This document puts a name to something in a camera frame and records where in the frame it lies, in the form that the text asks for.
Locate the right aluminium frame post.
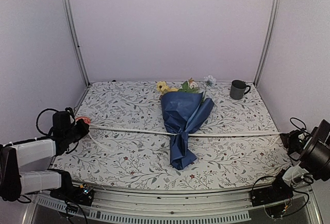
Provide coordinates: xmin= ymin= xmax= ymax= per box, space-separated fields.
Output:
xmin=253 ymin=0 xmax=281 ymax=88

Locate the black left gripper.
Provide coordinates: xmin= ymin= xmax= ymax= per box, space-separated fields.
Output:
xmin=64 ymin=118 xmax=89 ymax=143

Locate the left aluminium frame post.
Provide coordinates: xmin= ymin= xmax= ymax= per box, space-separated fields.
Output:
xmin=62 ymin=0 xmax=90 ymax=87

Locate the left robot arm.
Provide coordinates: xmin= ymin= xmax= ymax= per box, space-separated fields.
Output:
xmin=1 ymin=110 xmax=94 ymax=206

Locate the dark grey metal mug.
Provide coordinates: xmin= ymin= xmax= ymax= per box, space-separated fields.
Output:
xmin=229 ymin=79 xmax=251 ymax=100

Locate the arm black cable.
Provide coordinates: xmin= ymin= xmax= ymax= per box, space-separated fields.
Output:
xmin=35 ymin=107 xmax=75 ymax=137
xmin=288 ymin=117 xmax=309 ymax=134

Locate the front aluminium rail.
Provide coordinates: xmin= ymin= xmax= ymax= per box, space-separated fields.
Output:
xmin=23 ymin=186 xmax=326 ymax=223

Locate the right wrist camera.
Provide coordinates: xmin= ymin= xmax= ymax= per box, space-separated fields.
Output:
xmin=298 ymin=128 xmax=311 ymax=142

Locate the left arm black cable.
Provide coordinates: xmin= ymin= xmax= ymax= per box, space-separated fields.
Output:
xmin=35 ymin=107 xmax=75 ymax=137

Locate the aluminium frame post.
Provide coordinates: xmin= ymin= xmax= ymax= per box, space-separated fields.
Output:
xmin=62 ymin=0 xmax=90 ymax=87
xmin=253 ymin=0 xmax=281 ymax=88

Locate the blue wrapping paper sheet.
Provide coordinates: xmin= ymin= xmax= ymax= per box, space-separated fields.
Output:
xmin=160 ymin=92 xmax=215 ymax=170

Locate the white fake flower stem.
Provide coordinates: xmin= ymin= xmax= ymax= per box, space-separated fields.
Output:
xmin=178 ymin=78 xmax=200 ymax=93

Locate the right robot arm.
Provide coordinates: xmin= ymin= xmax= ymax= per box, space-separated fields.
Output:
xmin=266 ymin=119 xmax=329 ymax=201

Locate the floral patterned tablecloth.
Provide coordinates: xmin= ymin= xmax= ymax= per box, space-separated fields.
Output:
xmin=52 ymin=81 xmax=290 ymax=192

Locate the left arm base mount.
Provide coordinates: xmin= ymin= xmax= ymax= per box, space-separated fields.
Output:
xmin=50 ymin=184 xmax=95 ymax=206

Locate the clear plastic wrap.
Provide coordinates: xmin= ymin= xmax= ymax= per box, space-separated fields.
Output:
xmin=89 ymin=124 xmax=280 ymax=151

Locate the pale blue fake flower stem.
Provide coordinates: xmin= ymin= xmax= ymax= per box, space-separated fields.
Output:
xmin=202 ymin=75 xmax=216 ymax=103

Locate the red patterned small dish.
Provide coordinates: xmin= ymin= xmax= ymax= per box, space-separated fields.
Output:
xmin=75 ymin=116 xmax=91 ymax=124

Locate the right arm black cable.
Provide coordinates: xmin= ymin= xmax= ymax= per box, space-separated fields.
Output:
xmin=288 ymin=117 xmax=309 ymax=134

